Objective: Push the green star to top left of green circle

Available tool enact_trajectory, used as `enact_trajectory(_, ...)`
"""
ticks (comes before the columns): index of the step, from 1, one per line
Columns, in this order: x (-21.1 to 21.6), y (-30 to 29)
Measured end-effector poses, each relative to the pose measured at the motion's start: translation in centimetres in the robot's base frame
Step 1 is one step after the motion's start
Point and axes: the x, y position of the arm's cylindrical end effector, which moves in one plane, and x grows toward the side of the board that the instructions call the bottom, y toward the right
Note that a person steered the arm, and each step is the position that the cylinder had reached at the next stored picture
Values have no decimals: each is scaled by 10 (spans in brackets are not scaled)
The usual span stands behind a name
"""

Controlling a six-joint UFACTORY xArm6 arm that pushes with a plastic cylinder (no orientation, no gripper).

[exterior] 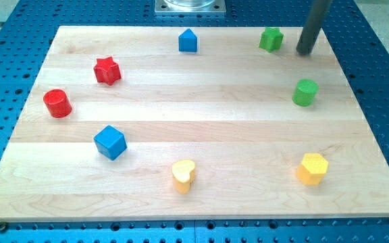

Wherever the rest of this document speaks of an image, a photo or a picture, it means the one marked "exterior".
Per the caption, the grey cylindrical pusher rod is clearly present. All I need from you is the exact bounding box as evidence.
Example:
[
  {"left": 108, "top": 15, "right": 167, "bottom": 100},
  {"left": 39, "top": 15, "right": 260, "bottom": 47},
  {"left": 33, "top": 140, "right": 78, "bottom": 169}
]
[{"left": 296, "top": 0, "right": 332, "bottom": 56}]

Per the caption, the red star block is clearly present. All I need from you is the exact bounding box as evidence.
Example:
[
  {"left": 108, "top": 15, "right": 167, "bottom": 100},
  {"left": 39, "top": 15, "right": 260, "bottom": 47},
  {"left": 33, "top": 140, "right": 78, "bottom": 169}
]
[{"left": 93, "top": 57, "right": 122, "bottom": 86}]

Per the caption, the red cylinder block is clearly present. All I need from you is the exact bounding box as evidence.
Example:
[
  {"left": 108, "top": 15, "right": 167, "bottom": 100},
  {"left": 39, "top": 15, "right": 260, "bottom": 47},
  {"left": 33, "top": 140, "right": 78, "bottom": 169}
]
[{"left": 43, "top": 89, "right": 72, "bottom": 118}]

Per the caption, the yellow heart block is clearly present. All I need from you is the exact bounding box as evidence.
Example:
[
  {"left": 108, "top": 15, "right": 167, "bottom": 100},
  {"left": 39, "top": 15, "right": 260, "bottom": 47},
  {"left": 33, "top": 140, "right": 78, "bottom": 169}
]
[{"left": 172, "top": 160, "right": 196, "bottom": 194}]

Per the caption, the blue perforated table plate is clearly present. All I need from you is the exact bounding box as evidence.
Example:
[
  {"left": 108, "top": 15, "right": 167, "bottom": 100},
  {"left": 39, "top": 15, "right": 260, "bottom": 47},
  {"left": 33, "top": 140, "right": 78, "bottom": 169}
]
[{"left": 0, "top": 1, "right": 389, "bottom": 242}]

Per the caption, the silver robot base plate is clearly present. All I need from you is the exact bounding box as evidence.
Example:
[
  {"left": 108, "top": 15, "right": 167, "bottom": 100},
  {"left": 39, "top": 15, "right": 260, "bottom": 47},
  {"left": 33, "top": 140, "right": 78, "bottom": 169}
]
[{"left": 154, "top": 0, "right": 226, "bottom": 16}]

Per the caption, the light wooden board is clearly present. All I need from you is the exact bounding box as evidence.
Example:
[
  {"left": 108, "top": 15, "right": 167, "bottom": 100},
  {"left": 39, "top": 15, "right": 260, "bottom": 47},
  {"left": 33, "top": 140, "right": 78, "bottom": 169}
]
[{"left": 0, "top": 26, "right": 389, "bottom": 222}]

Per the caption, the blue cube block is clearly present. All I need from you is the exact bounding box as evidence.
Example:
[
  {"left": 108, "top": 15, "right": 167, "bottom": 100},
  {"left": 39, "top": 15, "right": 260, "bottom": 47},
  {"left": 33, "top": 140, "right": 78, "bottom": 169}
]
[{"left": 93, "top": 125, "right": 127, "bottom": 161}]

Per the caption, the green cylinder block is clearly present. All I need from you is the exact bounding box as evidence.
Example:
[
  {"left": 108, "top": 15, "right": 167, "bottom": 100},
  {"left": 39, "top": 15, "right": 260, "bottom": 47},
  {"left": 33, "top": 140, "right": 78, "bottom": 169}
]
[{"left": 292, "top": 79, "right": 319, "bottom": 107}]

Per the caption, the green star block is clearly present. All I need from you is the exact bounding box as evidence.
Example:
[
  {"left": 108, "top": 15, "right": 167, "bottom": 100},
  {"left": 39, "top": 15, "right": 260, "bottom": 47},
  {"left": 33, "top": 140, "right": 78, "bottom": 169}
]
[{"left": 259, "top": 27, "right": 284, "bottom": 53}]

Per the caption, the yellow hexagon block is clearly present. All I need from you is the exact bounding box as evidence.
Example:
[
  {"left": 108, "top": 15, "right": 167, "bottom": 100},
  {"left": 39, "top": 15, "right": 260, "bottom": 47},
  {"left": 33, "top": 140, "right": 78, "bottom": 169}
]
[{"left": 296, "top": 153, "right": 329, "bottom": 186}]

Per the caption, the blue pentagon house block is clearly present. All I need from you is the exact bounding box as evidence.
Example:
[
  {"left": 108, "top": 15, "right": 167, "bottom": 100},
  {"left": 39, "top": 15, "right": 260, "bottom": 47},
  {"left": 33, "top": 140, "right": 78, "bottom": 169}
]
[{"left": 178, "top": 28, "right": 198, "bottom": 53}]

